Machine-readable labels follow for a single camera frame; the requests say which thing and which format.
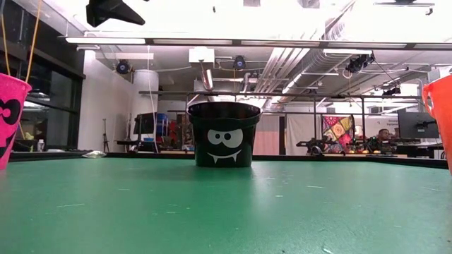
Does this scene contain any person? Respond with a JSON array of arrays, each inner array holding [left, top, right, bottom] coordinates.
[[375, 128, 392, 145]]

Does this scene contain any yellow pole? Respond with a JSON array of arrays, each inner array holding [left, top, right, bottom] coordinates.
[[26, 0, 42, 77]]

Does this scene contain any black ceiling camera cluster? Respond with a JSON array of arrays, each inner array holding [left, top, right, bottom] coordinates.
[[345, 52, 376, 74]]

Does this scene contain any black table edge frame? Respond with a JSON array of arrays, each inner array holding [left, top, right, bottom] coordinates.
[[6, 150, 452, 170]]

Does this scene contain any colourful patchwork tapestry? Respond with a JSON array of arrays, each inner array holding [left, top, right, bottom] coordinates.
[[321, 115, 355, 154]]

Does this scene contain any black tripod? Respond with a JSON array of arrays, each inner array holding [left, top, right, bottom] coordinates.
[[102, 118, 110, 152]]

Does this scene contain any orange halloween bucket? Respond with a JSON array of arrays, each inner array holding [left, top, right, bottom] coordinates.
[[422, 74, 452, 176]]

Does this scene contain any black background robot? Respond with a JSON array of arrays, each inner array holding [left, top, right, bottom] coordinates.
[[295, 138, 325, 157]]

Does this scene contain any white column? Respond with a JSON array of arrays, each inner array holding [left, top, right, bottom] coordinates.
[[131, 68, 160, 153]]

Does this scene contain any round black ceiling camera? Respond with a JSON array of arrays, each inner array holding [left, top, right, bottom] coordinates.
[[232, 55, 247, 71], [116, 59, 132, 75]]

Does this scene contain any white curtain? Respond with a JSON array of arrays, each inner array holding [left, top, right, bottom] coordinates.
[[285, 114, 318, 156]]

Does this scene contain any white ceiling box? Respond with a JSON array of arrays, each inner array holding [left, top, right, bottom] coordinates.
[[188, 47, 215, 64]]

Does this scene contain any black halloween face bucket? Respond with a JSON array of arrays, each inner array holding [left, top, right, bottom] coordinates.
[[186, 101, 263, 169]]

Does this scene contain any blue storage bin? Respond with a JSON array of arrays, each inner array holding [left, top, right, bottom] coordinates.
[[156, 112, 169, 138]]

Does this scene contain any black background monitor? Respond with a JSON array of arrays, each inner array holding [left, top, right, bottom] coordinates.
[[133, 112, 157, 135]]

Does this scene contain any black monitor back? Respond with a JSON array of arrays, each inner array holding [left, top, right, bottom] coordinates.
[[398, 111, 440, 140]]

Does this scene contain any pink halloween bucket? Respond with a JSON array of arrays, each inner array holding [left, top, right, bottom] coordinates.
[[0, 73, 32, 171]]

